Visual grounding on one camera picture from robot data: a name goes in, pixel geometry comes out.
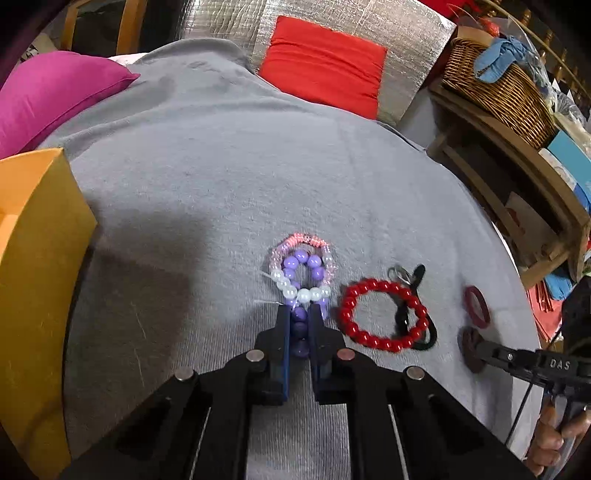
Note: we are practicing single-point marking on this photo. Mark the wooden railing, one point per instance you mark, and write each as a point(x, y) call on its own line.
point(561, 60)

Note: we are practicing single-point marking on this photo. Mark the orange cardboard box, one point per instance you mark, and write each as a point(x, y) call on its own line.
point(37, 277)

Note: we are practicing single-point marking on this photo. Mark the silver insulation mat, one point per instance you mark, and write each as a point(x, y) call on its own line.
point(415, 55)

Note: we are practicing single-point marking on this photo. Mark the blue cloth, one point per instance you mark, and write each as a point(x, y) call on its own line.
point(501, 55)

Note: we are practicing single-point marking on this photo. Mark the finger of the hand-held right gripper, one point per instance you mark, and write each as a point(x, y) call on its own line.
point(508, 356)

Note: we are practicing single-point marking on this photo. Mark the wicker basket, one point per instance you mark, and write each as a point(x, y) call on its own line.
point(508, 99)

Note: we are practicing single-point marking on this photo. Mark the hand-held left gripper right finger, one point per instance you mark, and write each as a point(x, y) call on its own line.
point(315, 350)

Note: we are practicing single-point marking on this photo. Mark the wooden cabinet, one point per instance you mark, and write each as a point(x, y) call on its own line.
point(129, 23)

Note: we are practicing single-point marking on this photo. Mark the red pillow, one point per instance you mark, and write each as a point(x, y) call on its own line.
point(323, 64)

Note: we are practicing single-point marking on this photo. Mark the person's right hand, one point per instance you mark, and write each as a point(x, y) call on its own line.
point(547, 438)

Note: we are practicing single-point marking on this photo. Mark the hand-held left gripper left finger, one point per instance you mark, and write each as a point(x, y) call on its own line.
point(284, 350)

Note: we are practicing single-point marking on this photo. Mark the light blue box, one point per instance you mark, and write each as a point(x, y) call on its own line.
point(570, 159)

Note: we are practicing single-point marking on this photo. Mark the magenta pillow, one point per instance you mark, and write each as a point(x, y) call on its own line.
point(51, 97)

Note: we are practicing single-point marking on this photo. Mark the grey blanket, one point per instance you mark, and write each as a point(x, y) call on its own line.
point(231, 161)

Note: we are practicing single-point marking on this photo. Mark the wooden side table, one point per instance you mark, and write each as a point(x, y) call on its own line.
point(517, 157)

